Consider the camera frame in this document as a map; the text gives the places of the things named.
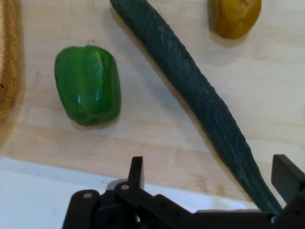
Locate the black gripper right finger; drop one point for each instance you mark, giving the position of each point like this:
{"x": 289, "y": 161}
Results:
{"x": 286, "y": 176}

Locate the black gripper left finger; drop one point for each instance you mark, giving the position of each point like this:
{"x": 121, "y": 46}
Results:
{"x": 135, "y": 176}

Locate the long dark green cucumber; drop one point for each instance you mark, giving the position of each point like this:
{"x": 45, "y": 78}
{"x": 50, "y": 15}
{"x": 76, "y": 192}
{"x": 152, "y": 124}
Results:
{"x": 190, "y": 78}

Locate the bamboo cutting board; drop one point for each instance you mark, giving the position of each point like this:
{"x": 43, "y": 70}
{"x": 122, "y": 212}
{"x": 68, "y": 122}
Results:
{"x": 152, "y": 133}

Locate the green bell pepper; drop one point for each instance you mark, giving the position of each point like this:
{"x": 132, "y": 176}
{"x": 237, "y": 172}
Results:
{"x": 88, "y": 86}

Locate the yellow-brown potato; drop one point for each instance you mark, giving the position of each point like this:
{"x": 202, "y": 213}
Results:
{"x": 234, "y": 16}

